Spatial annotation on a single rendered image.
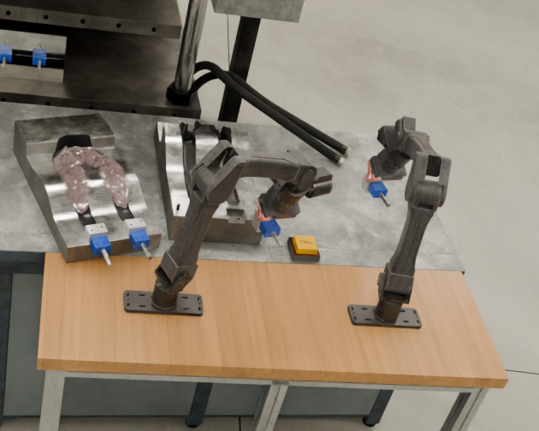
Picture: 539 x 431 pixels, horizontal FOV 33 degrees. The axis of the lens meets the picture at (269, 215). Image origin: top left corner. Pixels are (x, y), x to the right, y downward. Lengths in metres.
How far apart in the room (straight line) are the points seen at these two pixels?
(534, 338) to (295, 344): 1.81
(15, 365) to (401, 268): 1.18
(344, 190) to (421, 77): 2.74
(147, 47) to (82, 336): 1.50
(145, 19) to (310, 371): 1.36
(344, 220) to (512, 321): 1.40
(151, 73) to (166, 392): 1.12
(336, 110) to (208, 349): 2.86
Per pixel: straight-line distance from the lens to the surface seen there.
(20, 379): 2.86
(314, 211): 2.76
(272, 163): 2.14
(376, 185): 2.71
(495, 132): 5.27
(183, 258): 2.20
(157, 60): 3.37
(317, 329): 2.38
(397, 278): 2.39
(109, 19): 3.04
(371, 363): 2.35
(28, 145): 2.62
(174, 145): 2.67
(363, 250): 2.68
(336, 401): 3.14
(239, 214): 2.55
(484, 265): 4.21
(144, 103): 3.10
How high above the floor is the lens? 2.41
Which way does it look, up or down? 37 degrees down
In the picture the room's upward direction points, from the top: 16 degrees clockwise
